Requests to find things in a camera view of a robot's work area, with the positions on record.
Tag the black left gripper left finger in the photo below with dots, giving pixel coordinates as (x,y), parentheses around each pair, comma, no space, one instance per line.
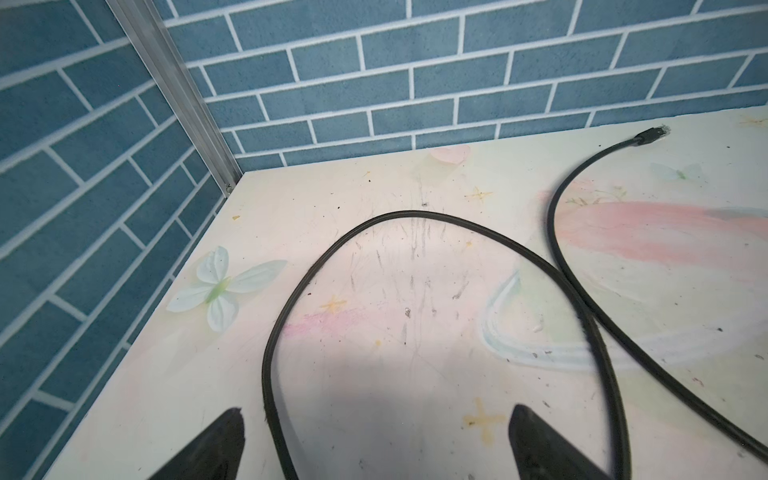
(215,453)

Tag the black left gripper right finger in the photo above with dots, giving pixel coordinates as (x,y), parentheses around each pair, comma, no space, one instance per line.
(540,452)

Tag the aluminium corner post left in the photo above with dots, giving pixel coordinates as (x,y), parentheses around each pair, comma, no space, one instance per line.
(152,41)

